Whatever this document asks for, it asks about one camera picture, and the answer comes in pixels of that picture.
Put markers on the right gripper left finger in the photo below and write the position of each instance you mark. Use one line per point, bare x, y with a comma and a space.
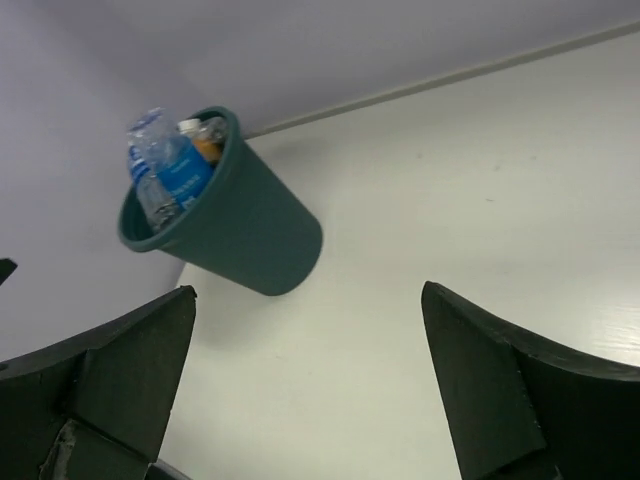
97, 405

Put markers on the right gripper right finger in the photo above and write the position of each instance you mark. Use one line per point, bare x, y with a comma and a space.
521, 406

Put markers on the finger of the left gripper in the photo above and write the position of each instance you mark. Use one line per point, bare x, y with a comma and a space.
7, 268

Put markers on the blue label water bottle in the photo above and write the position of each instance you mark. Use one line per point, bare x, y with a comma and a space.
159, 207

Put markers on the light blue label bottle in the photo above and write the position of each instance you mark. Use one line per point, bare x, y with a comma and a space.
171, 155

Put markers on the orange juice bottle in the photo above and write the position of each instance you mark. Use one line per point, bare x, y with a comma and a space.
202, 139

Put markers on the clear plastic bottle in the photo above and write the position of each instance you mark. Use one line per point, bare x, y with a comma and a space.
215, 130

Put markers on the dark green plastic bin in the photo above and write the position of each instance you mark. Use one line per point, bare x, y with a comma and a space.
246, 226

